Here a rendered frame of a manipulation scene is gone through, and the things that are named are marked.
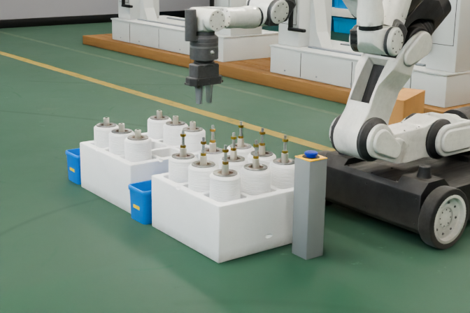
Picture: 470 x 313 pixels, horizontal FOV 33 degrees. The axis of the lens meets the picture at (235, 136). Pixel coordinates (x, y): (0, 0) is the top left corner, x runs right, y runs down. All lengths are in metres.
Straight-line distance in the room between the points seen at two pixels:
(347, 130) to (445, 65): 1.98
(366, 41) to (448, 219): 0.73
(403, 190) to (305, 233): 0.37
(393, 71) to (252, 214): 0.64
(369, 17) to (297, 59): 3.06
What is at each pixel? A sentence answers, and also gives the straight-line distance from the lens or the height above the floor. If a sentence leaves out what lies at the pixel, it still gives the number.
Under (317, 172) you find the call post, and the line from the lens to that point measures 2.39.
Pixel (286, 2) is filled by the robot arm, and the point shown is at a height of 0.75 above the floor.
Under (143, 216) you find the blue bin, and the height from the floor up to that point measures 0.03.
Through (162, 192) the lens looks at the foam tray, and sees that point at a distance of 2.62.
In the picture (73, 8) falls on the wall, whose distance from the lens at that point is 9.19.
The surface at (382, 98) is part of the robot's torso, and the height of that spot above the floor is 0.46.
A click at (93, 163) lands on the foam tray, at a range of 3.04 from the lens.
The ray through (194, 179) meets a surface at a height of 0.21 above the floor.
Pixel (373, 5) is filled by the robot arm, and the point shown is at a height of 0.78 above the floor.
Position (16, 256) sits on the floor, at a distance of 2.54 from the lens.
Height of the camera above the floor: 0.94
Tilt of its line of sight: 14 degrees down
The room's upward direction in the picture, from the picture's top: 1 degrees clockwise
